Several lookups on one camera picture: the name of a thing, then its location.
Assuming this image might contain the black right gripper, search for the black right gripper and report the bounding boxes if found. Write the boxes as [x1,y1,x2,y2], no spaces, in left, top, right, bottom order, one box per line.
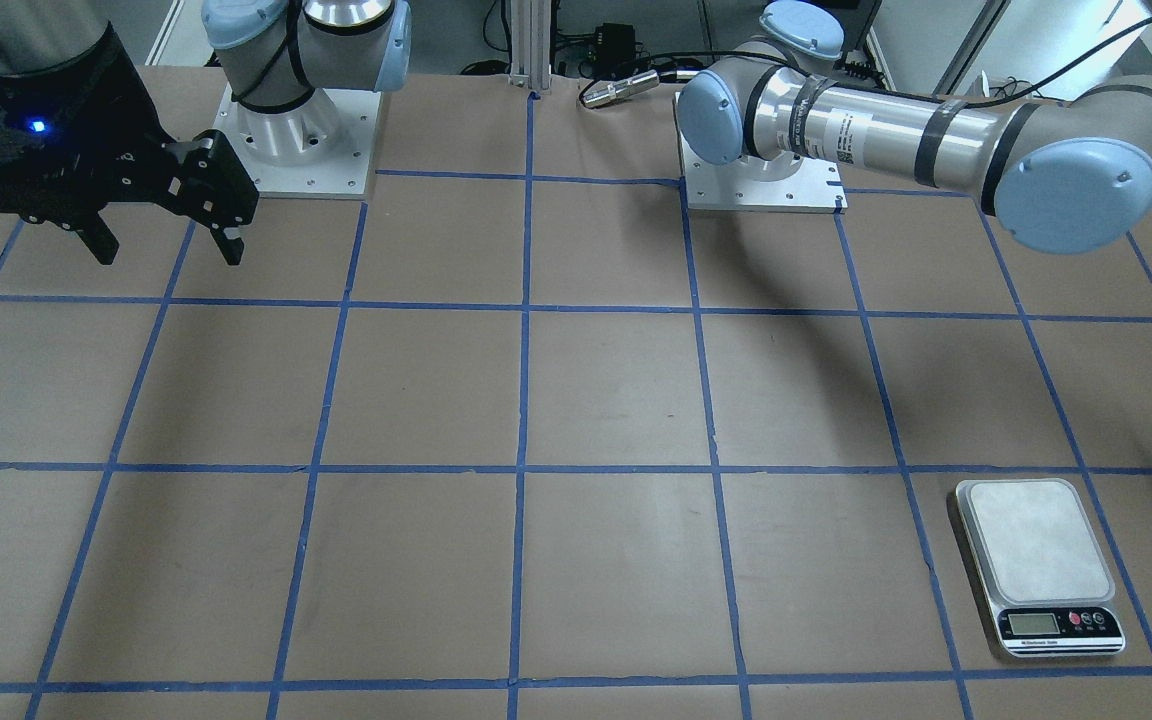
[0,20,260,266]

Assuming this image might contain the aluminium frame post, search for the aluminium frame post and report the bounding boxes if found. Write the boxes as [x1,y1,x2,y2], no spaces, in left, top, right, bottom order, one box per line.
[500,1,554,99]

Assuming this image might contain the silver metal cylinder connector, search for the silver metal cylinder connector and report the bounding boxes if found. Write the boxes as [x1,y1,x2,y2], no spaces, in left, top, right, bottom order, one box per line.
[579,70,660,109]

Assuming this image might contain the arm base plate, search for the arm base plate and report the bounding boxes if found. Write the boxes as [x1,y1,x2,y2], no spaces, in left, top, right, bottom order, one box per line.
[679,138,849,213]
[214,86,387,200]

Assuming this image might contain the silver digital kitchen scale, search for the silver digital kitchen scale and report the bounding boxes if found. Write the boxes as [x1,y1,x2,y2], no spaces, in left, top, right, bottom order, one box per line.
[952,477,1126,659]

